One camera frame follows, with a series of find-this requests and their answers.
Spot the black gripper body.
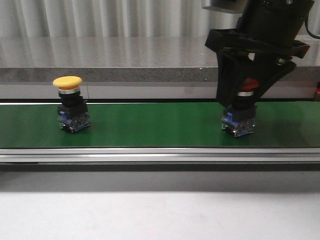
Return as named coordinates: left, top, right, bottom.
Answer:
left=205, top=16, right=310, bottom=59

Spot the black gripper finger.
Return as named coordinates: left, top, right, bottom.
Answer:
left=216, top=50, right=250, bottom=107
left=249, top=53, right=296, bottom=105

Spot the white pleated curtain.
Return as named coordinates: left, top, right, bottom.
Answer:
left=0, top=0, right=239, bottom=38

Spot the aluminium conveyor side rail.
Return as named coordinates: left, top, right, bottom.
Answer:
left=0, top=147, right=320, bottom=165

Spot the grey speckled stone counter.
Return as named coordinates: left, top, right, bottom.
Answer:
left=0, top=35, right=320, bottom=100

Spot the red mushroom push button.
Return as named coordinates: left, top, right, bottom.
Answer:
left=221, top=78, right=259, bottom=138

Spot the black cable at right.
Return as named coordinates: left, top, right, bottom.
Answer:
left=303, top=14, right=320, bottom=40

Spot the red object at right edge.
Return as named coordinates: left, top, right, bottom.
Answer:
left=314, top=82, right=320, bottom=102

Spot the green conveyor belt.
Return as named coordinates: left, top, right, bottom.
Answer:
left=0, top=101, right=320, bottom=148

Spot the grey camera box on gripper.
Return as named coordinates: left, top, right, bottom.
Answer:
left=201, top=0, right=248, bottom=14

